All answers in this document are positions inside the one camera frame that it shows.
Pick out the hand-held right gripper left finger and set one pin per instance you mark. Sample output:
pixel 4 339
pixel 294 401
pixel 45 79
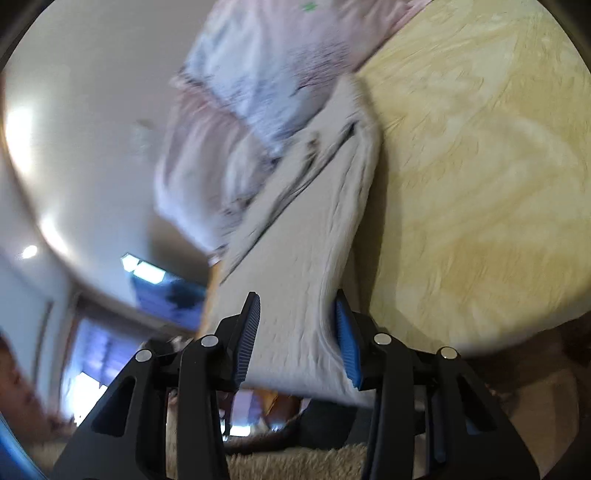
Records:
pixel 247 341

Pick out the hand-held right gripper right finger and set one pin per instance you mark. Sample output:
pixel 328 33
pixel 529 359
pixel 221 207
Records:
pixel 346 341

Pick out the bright window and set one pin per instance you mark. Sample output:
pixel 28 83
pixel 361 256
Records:
pixel 157 295

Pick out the beige fluffy rug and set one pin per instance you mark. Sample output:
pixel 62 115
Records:
pixel 286 464

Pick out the pink pillow with lavender print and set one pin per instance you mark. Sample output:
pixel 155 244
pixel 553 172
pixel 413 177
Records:
pixel 198 184

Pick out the yellow patterned bed sheet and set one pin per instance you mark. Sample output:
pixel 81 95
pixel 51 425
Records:
pixel 471 184

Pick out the pink pillow with tree print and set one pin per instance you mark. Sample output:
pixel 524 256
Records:
pixel 258 69

